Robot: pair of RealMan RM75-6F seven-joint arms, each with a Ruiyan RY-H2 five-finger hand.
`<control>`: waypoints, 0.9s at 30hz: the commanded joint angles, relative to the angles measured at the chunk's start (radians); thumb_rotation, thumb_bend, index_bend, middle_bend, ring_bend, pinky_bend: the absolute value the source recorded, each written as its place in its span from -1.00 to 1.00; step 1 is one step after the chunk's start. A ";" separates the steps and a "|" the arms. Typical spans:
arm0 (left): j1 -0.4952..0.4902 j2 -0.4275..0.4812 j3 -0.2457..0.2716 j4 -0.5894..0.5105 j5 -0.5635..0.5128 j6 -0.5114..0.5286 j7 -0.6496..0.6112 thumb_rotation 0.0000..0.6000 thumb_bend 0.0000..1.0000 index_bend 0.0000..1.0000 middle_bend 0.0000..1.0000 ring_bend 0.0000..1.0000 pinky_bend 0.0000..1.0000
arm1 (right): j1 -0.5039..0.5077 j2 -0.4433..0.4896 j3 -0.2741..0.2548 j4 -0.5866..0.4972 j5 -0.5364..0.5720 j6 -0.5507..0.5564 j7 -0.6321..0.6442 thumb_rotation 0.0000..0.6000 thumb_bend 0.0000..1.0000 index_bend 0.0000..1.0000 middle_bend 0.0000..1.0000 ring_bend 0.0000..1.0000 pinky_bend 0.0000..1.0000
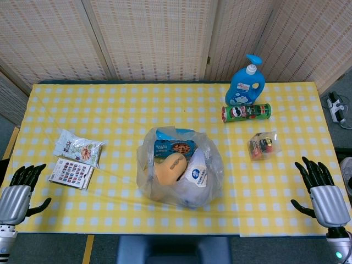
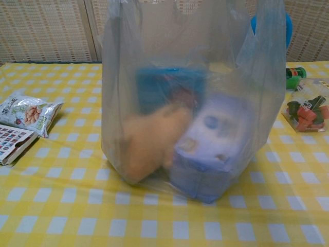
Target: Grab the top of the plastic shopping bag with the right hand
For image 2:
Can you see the transparent plastic bag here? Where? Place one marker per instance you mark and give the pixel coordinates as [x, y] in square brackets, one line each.
[120, 77]

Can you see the clear packet with red items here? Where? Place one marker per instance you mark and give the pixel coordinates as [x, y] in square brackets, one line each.
[308, 110]

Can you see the blue pump bottle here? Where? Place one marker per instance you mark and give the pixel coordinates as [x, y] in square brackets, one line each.
[289, 28]

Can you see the white green snack bag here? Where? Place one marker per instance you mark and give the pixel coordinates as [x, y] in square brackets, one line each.
[28, 113]

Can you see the beige woven folding screen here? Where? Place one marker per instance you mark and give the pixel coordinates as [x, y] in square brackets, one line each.
[38, 25]

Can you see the yellow white checkered tablecloth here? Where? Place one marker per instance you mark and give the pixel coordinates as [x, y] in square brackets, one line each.
[77, 205]

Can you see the blue container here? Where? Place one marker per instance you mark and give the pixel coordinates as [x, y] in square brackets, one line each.
[154, 87]

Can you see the flat box with picture grid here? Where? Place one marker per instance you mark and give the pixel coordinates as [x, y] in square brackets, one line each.
[13, 141]

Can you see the white and blue box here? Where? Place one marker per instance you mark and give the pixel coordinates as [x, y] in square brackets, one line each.
[213, 157]

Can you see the green Pringles can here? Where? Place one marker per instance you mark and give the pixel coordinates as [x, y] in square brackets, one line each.
[295, 77]

